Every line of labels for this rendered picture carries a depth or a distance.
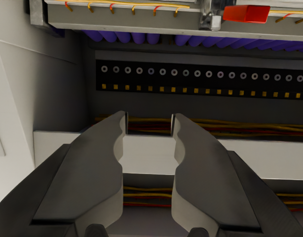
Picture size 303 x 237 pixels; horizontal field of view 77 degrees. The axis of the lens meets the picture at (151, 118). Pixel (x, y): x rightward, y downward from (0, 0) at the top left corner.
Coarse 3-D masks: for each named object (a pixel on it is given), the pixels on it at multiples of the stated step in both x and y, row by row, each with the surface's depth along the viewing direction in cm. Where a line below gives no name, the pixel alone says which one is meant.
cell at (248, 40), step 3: (240, 39) 25; (243, 39) 24; (246, 39) 24; (249, 39) 23; (252, 39) 23; (255, 39) 23; (234, 42) 27; (237, 42) 26; (240, 42) 25; (243, 42) 25; (246, 42) 24; (249, 42) 24; (231, 45) 28; (234, 45) 27; (237, 45) 27; (240, 45) 26; (243, 45) 26; (234, 48) 28
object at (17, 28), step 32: (0, 0) 15; (32, 0) 18; (192, 0) 18; (256, 0) 17; (288, 0) 17; (0, 32) 16; (32, 32) 20; (64, 32) 23; (224, 64) 33; (256, 64) 33; (288, 64) 33
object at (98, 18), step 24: (72, 0) 17; (96, 0) 17; (72, 24) 19; (96, 24) 19; (120, 24) 19; (144, 24) 19; (168, 24) 19; (192, 24) 19; (240, 24) 19; (264, 24) 19; (288, 24) 19
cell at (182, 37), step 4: (176, 36) 26; (180, 36) 24; (184, 36) 23; (188, 36) 23; (176, 40) 27; (180, 40) 25; (184, 40) 25; (176, 44) 28; (180, 44) 27; (184, 44) 28
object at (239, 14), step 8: (232, 8) 11; (240, 8) 10; (248, 8) 10; (256, 8) 10; (264, 8) 10; (216, 16) 16; (224, 16) 12; (232, 16) 11; (240, 16) 10; (248, 16) 10; (256, 16) 10; (264, 16) 10; (216, 24) 16
